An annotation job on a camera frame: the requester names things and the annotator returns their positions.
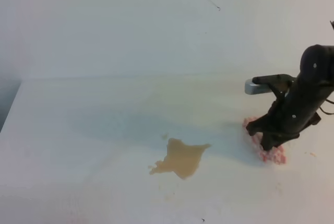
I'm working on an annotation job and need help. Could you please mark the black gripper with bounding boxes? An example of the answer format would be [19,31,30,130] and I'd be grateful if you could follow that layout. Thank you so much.
[246,74,330,151]

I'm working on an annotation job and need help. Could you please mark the pink white striped rag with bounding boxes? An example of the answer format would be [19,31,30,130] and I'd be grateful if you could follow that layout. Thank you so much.
[242,117,287,165]

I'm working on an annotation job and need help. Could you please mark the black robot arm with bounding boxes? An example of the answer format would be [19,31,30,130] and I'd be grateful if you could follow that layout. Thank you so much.
[245,44,333,151]

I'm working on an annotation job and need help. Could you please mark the brown coffee stain puddle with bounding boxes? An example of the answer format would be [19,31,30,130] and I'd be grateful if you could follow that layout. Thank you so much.
[149,138,211,180]

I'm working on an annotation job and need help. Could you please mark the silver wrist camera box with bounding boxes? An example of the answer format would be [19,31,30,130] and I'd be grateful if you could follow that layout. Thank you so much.
[244,79,272,95]

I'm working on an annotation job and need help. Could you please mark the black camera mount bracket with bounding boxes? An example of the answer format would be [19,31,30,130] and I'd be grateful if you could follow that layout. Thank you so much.
[252,74,296,99]

